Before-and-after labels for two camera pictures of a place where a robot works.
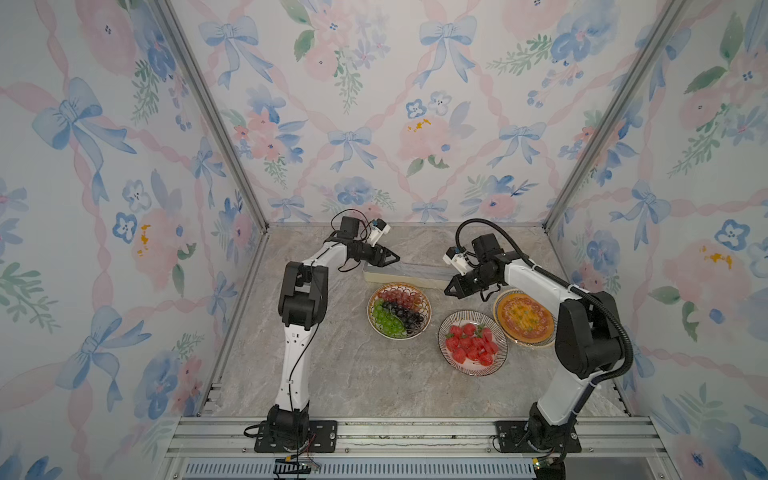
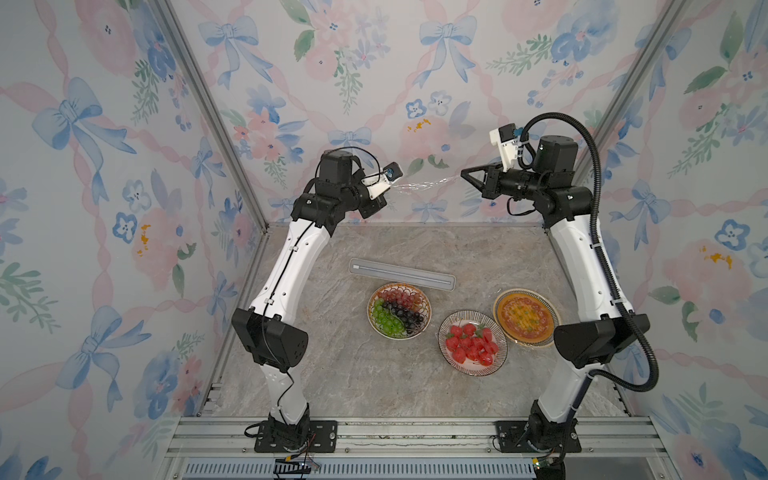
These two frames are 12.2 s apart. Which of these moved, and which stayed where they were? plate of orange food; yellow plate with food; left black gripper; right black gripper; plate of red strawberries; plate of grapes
Moved: left black gripper; right black gripper
Stayed: plate of red strawberries; yellow plate with food; plate of grapes; plate of orange food
